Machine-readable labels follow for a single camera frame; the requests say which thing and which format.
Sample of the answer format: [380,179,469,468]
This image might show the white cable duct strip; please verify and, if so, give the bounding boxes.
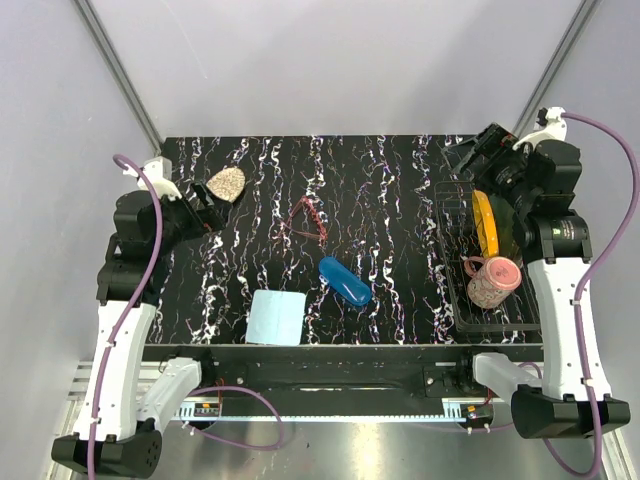
[173,391,484,422]

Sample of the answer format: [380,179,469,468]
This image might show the yellow plate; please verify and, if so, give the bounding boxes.
[472,190,499,258]

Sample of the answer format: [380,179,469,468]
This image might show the speckled oval stone coaster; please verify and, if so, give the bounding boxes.
[206,167,246,203]

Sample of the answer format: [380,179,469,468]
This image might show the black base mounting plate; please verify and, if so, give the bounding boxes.
[143,344,543,400]

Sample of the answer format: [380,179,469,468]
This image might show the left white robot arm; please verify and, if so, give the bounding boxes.
[51,182,233,479]

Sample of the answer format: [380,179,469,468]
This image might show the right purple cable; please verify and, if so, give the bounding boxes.
[514,111,640,475]

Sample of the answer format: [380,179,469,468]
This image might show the purple cable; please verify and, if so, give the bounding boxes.
[514,111,640,475]
[79,153,284,480]

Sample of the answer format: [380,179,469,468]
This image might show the dark green plate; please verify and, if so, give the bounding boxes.
[490,195,522,266]

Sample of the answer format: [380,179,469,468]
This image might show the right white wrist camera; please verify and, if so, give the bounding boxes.
[512,107,568,151]

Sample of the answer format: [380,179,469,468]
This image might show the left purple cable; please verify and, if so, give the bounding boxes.
[79,153,284,480]

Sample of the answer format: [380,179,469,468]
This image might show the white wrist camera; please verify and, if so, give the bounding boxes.
[141,156,182,201]
[512,107,568,151]

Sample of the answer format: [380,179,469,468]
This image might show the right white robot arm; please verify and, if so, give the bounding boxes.
[442,121,631,439]

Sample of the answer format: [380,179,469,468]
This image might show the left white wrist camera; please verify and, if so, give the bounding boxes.
[141,156,182,201]

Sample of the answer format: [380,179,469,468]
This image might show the black wire dish rack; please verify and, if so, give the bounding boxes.
[433,179,544,334]

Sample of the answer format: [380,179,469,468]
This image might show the blue glasses case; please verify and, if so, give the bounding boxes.
[318,257,372,307]

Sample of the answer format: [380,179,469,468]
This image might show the pink patterned mug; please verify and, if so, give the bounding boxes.
[463,256,522,309]

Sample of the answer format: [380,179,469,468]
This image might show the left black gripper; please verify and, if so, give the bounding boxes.
[153,178,232,255]

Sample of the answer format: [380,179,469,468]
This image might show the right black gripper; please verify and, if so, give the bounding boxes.
[442,122,537,211]

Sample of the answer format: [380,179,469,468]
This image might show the red frame sunglasses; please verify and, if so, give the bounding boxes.
[281,196,328,245]

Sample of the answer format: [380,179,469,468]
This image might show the light blue cleaning cloth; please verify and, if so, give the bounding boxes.
[245,290,306,346]

